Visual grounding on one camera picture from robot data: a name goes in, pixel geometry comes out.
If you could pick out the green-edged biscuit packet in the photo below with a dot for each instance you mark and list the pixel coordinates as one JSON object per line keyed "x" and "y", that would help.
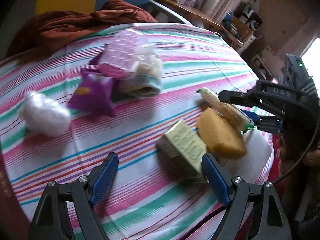
{"x": 236, "y": 117}

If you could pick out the striped bed sheet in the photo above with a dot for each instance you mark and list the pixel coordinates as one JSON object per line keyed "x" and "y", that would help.
{"x": 145, "y": 201}

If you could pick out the gold printed box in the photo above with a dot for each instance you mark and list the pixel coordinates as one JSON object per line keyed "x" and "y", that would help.
{"x": 185, "y": 150}

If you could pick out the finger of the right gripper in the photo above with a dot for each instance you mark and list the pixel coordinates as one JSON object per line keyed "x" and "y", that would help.
{"x": 239, "y": 98}
{"x": 268, "y": 124}

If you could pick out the cluttered shelf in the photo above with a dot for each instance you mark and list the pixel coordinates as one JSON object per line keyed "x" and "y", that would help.
{"x": 241, "y": 25}

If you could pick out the tracker with green light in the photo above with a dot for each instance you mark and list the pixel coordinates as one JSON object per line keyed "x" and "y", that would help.
{"x": 296, "y": 75}

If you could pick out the grey cream sock bundle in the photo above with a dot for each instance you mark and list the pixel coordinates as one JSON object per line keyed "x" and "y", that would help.
{"x": 147, "y": 80}

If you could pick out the rust red quilt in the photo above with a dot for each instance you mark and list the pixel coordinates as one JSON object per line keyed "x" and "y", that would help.
{"x": 48, "y": 32}

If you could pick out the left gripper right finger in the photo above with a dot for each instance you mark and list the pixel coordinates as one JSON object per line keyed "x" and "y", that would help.
{"x": 269, "y": 219}

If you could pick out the white bed frame rail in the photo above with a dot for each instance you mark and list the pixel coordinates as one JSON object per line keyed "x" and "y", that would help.
{"x": 159, "y": 8}

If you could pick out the white plastic bag ball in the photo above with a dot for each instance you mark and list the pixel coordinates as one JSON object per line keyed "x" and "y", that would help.
{"x": 44, "y": 115}

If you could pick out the person's right hand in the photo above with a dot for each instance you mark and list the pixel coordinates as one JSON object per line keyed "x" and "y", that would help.
{"x": 312, "y": 158}

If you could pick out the white tissue pack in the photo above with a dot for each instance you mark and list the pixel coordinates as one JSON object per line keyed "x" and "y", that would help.
{"x": 254, "y": 167}

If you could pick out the wooden desk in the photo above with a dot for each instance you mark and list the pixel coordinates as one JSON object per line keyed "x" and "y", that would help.
{"x": 191, "y": 13}

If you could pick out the yellow sponge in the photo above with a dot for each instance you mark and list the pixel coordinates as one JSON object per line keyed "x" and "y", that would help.
{"x": 220, "y": 137}

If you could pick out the purple snack packet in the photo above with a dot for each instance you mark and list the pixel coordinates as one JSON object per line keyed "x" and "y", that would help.
{"x": 94, "y": 93}

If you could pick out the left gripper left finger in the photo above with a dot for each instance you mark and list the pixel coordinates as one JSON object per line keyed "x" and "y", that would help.
{"x": 51, "y": 219}

